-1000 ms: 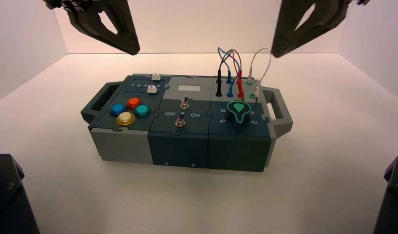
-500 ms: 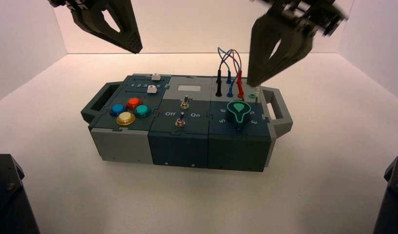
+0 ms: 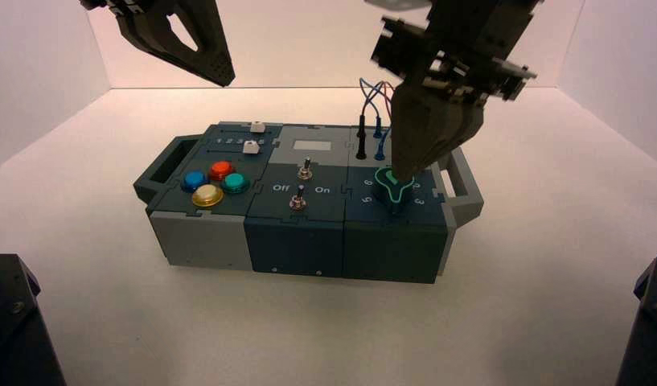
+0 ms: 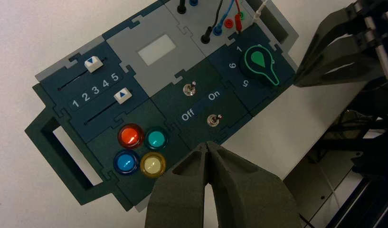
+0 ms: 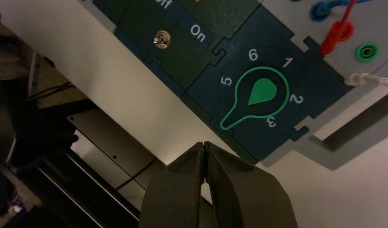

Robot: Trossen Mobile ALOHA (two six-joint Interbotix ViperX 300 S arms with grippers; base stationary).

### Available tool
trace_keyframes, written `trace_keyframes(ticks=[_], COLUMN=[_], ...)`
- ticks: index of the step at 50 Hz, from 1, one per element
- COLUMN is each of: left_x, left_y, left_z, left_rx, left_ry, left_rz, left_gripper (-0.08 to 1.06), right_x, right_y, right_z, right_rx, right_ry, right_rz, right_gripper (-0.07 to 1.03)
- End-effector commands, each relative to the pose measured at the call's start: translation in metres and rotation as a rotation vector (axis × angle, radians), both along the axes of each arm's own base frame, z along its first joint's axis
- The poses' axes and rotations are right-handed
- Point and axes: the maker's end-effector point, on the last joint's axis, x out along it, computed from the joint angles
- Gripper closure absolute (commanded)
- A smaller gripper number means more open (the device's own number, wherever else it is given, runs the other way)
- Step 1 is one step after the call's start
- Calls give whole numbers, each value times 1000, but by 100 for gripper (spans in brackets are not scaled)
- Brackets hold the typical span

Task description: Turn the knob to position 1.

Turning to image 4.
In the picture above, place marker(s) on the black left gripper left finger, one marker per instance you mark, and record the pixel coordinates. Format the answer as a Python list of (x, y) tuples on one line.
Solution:
[(184, 188)]

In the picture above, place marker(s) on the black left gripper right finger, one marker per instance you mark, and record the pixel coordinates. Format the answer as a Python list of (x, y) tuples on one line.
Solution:
[(244, 195)]

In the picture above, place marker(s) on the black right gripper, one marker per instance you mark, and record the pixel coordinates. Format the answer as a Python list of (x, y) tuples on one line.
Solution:
[(382, 25)]

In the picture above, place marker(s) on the black knob with green outline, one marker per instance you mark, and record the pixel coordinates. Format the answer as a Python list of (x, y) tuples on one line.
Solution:
[(256, 68)]

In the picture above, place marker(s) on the yellow round push button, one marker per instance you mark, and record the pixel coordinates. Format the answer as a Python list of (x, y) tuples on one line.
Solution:
[(153, 165)]

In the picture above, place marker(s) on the teal round push button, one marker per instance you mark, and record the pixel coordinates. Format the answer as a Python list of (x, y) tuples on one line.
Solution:
[(156, 138)]

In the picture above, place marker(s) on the blue round push button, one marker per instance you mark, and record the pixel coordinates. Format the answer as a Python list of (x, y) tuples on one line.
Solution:
[(126, 162)]

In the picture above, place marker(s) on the red round push button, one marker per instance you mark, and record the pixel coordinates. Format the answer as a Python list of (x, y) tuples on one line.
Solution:
[(130, 136)]

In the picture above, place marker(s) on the dark teal grey control box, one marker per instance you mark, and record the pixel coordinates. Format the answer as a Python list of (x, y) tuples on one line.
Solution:
[(168, 81)]

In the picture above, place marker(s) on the green banana socket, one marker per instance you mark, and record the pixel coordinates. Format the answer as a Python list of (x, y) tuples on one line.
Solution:
[(242, 15)]

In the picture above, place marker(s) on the red banana socket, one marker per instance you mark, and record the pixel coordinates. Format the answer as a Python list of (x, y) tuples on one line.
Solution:
[(228, 23)]

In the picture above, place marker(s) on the white display window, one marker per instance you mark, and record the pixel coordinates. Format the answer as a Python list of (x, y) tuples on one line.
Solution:
[(156, 49)]

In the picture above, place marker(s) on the metal toggle switch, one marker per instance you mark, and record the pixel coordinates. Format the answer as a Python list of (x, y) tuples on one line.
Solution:
[(189, 90), (213, 121)]

